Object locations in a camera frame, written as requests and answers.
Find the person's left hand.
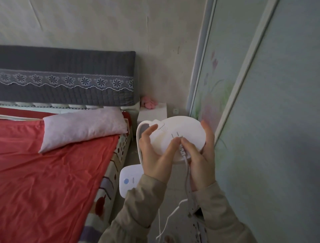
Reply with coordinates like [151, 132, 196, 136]
[139, 124, 181, 185]

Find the person's right hand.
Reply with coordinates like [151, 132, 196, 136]
[180, 120, 217, 192]

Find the white round appliance with handle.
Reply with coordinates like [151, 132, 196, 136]
[136, 115, 208, 174]

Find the white power cord with plug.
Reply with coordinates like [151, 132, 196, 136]
[156, 135, 201, 243]

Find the person's right forearm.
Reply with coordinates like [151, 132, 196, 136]
[190, 181, 258, 243]

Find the person's left forearm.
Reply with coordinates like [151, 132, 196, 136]
[98, 174, 167, 243]

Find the white nightstand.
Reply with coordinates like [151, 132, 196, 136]
[138, 102, 168, 131]

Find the pink plush toy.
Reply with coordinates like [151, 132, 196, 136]
[141, 95, 159, 109]

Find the white device with blue button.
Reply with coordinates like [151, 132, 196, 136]
[119, 164, 146, 199]

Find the patterned mattress cover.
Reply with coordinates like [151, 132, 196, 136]
[79, 111, 133, 243]

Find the plain pale wardrobe door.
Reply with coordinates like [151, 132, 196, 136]
[214, 0, 320, 243]

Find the pink pillow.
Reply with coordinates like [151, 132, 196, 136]
[38, 107, 129, 154]

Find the flower print wardrobe door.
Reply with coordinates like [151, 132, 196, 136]
[188, 0, 280, 141]

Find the red bed sheet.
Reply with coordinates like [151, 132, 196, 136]
[0, 107, 121, 243]

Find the grey quilted headboard cover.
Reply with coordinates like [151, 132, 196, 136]
[0, 45, 140, 108]

